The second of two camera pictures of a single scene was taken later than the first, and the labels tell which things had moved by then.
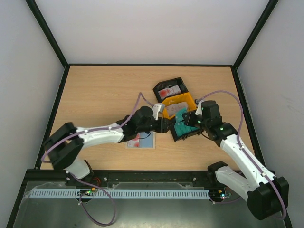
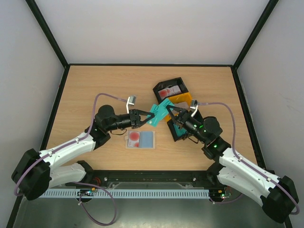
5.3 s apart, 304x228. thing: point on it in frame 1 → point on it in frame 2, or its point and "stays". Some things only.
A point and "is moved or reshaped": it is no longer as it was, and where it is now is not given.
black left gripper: x=162 y=125 → x=136 y=113
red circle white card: x=134 y=143 stays
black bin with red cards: x=163 y=85 stays
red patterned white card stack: x=169 y=90 stays
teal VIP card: x=178 y=115 is moved or reshaped
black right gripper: x=190 y=119 → x=180 y=117
